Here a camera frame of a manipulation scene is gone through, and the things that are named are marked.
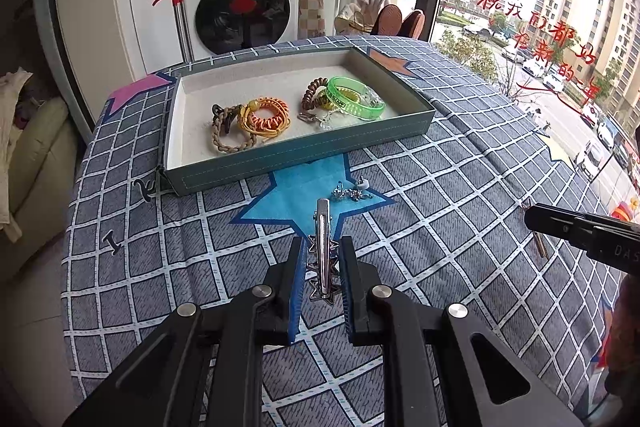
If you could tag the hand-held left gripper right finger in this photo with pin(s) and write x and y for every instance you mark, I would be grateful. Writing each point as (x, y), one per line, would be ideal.
(348, 302)

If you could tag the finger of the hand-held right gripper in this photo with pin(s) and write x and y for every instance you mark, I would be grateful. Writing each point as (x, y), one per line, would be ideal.
(555, 219)

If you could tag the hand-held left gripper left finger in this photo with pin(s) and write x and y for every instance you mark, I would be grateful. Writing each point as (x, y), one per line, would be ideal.
(299, 297)

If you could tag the tan hair clip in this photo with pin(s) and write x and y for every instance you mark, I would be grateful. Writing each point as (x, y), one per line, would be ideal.
(539, 244)

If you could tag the silver star hair clip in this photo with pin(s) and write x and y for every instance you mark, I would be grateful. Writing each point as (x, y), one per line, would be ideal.
(322, 227)

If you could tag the small silver buckle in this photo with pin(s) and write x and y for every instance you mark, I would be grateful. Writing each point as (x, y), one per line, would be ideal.
(306, 117)

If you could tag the green translucent bangle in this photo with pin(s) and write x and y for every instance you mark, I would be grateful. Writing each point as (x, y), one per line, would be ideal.
(350, 107)

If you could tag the shallow grey-blue tray box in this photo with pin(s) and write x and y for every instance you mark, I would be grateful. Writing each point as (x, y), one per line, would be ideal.
(280, 77)

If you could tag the person's right forearm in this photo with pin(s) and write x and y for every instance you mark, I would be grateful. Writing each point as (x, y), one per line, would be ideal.
(625, 317)

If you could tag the checked blanket with stars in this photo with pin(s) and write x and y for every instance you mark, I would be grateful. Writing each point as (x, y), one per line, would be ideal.
(450, 207)

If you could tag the dark claw hair clip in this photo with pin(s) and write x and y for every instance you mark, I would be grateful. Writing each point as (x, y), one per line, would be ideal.
(216, 111)

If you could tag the brown chair back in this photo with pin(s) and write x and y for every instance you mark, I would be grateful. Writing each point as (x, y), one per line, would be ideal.
(389, 19)
(414, 24)

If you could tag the beige cloth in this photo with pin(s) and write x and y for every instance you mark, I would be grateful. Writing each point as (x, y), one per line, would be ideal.
(347, 22)

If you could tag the white front-load washing machine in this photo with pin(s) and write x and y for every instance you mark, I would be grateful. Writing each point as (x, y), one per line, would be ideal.
(240, 17)

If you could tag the beige sofa cushion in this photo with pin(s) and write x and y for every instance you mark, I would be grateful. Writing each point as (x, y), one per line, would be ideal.
(40, 157)

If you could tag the checked hanging cloth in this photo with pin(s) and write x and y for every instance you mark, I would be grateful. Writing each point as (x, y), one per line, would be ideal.
(310, 2)

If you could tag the white tall cabinet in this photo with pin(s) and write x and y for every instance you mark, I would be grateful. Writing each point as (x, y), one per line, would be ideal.
(125, 7)

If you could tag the pile of light clothes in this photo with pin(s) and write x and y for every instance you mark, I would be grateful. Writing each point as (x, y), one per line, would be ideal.
(10, 107)

